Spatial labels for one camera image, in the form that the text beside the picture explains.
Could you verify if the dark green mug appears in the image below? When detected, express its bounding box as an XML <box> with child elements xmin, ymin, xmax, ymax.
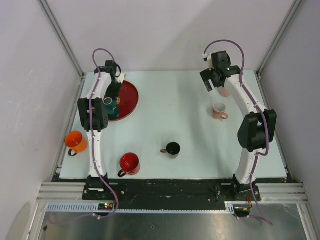
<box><xmin>103</xmin><ymin>97</ymin><xmax>120</xmax><ymax>120</ymax></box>

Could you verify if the light pink tall mug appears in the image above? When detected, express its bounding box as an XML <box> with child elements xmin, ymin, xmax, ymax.
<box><xmin>219</xmin><ymin>87</ymin><xmax>231</xmax><ymax>98</ymax></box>

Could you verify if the small pink mug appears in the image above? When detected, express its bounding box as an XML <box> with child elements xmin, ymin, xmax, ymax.
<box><xmin>212</xmin><ymin>101</ymin><xmax>229</xmax><ymax>120</ymax></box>

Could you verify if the large orange mug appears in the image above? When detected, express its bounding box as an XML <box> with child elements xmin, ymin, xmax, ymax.
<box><xmin>64</xmin><ymin>131</ymin><xmax>88</xmax><ymax>157</ymax></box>

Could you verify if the red mug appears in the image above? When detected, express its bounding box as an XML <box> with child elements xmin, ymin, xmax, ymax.
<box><xmin>117</xmin><ymin>152</ymin><xmax>141</xmax><ymax>178</ymax></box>

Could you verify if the brown speckled mug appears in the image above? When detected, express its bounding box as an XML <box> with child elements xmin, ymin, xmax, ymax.
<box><xmin>160</xmin><ymin>142</ymin><xmax>181</xmax><ymax>159</ymax></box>

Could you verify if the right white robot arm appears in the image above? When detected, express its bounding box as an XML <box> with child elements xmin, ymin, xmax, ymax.
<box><xmin>200</xmin><ymin>51</ymin><xmax>277</xmax><ymax>201</ymax></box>

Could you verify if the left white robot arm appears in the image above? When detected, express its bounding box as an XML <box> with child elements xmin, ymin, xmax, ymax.
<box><xmin>77</xmin><ymin>60</ymin><xmax>120</xmax><ymax>200</ymax></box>

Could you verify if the red round tray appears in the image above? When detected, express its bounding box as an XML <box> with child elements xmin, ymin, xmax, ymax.
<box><xmin>103</xmin><ymin>80</ymin><xmax>139</xmax><ymax>122</ymax></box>

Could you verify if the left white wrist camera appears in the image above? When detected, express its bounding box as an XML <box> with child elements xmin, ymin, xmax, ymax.
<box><xmin>115</xmin><ymin>72</ymin><xmax>126</xmax><ymax>85</ymax></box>

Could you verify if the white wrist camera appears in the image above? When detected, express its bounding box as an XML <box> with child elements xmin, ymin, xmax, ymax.
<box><xmin>115</xmin><ymin>72</ymin><xmax>126</xmax><ymax>85</ymax></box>
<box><xmin>202</xmin><ymin>51</ymin><xmax>216</xmax><ymax>70</ymax></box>

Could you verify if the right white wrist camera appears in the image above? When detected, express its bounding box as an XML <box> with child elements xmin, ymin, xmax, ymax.
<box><xmin>202</xmin><ymin>51</ymin><xmax>216</xmax><ymax>70</ymax></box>

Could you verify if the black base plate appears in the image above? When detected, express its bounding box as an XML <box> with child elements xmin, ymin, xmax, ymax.
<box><xmin>51</xmin><ymin>177</ymin><xmax>261</xmax><ymax>210</ymax></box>

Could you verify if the aluminium frame rail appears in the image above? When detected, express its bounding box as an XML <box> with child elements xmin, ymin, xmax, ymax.
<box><xmin>36</xmin><ymin>182</ymin><xmax>85</xmax><ymax>203</ymax></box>

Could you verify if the grey cable duct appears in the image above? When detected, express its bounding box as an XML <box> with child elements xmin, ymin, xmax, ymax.
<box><xmin>46</xmin><ymin>202</ymin><xmax>235</xmax><ymax>214</ymax></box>

